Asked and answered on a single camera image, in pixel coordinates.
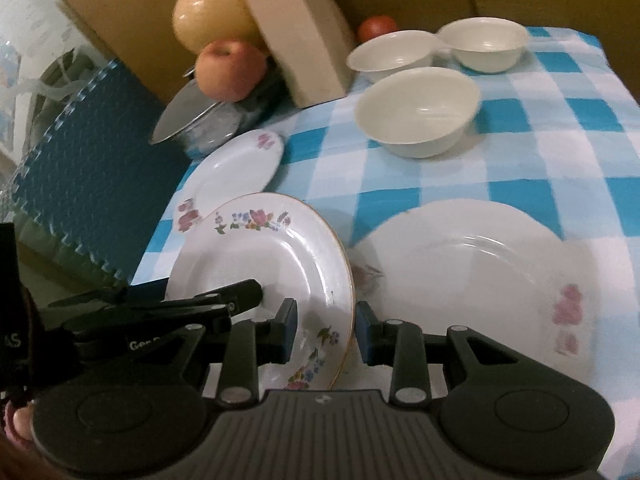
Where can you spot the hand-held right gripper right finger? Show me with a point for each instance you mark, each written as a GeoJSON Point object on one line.
{"type": "Point", "coordinates": [364, 332]}

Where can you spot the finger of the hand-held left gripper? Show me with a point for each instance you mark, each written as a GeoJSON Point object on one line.
{"type": "Point", "coordinates": [95, 296]}
{"type": "Point", "coordinates": [235, 297]}

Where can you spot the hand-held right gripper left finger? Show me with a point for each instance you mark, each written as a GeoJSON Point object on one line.
{"type": "Point", "coordinates": [290, 330]}

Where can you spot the gold-rimmed floral plate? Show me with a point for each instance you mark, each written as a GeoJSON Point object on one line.
{"type": "Point", "coordinates": [260, 255]}

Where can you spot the large pink-flower plate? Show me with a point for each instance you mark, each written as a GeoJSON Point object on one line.
{"type": "Point", "coordinates": [465, 285]}

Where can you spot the small pink-flower plate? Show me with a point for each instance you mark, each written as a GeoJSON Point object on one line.
{"type": "Point", "coordinates": [235, 165]}

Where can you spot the large cream bowl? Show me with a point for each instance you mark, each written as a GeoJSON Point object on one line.
{"type": "Point", "coordinates": [420, 110]}

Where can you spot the small cream bowl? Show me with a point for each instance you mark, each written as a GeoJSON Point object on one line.
{"type": "Point", "coordinates": [485, 45]}
{"type": "Point", "coordinates": [385, 55]}

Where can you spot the person's left hand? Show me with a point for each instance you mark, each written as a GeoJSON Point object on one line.
{"type": "Point", "coordinates": [19, 422]}

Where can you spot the blue foam mat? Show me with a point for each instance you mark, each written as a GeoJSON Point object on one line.
{"type": "Point", "coordinates": [95, 170]}

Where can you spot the steel pot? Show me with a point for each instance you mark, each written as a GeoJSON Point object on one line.
{"type": "Point", "coordinates": [235, 120]}

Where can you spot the green white cloth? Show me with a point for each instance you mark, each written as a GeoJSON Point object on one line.
{"type": "Point", "coordinates": [65, 75]}

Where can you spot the red apple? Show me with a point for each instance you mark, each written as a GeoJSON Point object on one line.
{"type": "Point", "coordinates": [230, 70]}

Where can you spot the wooden knife block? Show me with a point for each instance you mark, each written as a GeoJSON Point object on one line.
{"type": "Point", "coordinates": [300, 30]}

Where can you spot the blue white checked tablecloth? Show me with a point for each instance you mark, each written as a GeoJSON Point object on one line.
{"type": "Point", "coordinates": [550, 125]}

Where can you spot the yellow pomelo in net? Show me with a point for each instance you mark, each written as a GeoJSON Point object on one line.
{"type": "Point", "coordinates": [215, 10]}

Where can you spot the red tomato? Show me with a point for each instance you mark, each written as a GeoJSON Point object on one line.
{"type": "Point", "coordinates": [377, 27]}

